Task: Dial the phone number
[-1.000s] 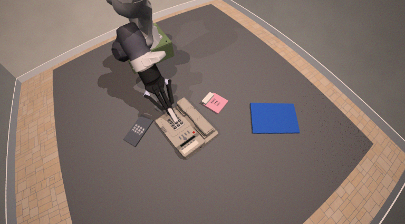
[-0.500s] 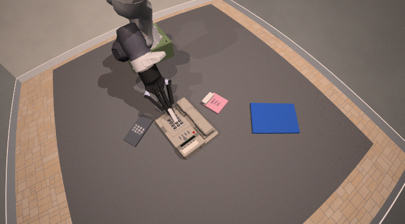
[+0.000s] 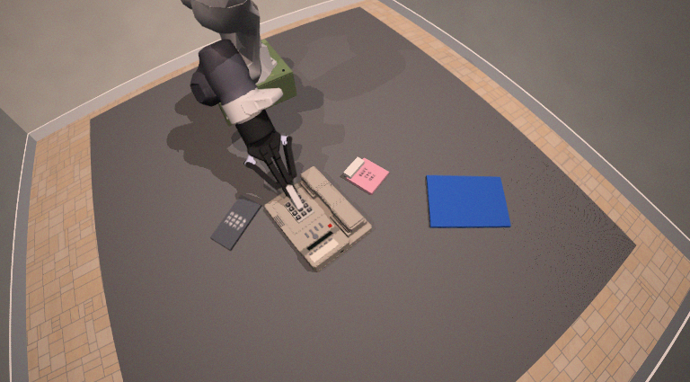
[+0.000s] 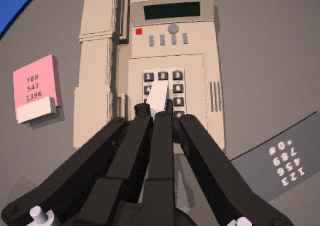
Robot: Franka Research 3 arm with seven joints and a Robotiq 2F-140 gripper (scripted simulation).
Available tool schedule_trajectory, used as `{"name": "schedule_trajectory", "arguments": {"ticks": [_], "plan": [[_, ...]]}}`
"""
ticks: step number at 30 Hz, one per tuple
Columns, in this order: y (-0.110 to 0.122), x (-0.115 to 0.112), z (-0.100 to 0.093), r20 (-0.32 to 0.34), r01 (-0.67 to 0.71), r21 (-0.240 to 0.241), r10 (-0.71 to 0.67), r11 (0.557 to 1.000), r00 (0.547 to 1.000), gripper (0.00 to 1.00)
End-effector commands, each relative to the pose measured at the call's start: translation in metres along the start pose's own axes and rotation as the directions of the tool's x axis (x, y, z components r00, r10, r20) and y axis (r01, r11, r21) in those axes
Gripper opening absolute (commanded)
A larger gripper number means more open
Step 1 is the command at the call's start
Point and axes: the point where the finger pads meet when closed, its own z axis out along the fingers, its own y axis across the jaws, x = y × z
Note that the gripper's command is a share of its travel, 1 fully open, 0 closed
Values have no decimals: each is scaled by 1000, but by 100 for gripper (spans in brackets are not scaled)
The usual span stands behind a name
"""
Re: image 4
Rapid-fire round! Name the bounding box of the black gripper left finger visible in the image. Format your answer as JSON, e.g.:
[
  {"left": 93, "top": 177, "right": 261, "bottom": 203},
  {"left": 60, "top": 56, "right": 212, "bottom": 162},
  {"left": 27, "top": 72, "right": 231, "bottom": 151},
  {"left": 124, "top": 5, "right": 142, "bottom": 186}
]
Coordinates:
[{"left": 1, "top": 81, "right": 161, "bottom": 226}]

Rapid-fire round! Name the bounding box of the beige telephone handset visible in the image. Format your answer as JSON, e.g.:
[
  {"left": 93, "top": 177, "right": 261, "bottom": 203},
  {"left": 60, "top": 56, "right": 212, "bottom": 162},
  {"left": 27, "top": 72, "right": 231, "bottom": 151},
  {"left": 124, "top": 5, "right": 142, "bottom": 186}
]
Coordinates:
[{"left": 73, "top": 0, "right": 125, "bottom": 150}]

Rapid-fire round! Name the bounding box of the cream rectangular block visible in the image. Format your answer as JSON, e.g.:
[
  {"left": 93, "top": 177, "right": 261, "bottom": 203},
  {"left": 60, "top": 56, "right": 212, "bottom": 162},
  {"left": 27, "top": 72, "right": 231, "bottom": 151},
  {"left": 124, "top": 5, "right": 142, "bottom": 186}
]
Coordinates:
[{"left": 17, "top": 96, "right": 57, "bottom": 124}]

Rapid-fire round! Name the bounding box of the beige desk phone body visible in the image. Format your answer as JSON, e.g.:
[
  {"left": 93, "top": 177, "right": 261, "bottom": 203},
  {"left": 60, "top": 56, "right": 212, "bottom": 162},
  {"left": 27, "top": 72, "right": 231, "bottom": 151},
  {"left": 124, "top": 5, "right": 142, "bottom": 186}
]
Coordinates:
[{"left": 116, "top": 0, "right": 224, "bottom": 150}]

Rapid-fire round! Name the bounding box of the pink sticky note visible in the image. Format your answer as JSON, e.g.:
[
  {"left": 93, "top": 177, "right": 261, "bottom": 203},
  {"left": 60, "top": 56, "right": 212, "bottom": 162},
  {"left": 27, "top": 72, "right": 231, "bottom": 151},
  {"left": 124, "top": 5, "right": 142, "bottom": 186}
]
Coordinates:
[{"left": 13, "top": 55, "right": 62, "bottom": 120}]

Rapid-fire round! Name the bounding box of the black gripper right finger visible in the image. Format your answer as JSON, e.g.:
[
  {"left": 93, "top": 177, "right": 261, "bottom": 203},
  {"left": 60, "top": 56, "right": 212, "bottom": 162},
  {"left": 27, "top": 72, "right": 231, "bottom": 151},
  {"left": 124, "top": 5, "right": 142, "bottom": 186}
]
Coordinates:
[{"left": 139, "top": 80, "right": 294, "bottom": 226}]

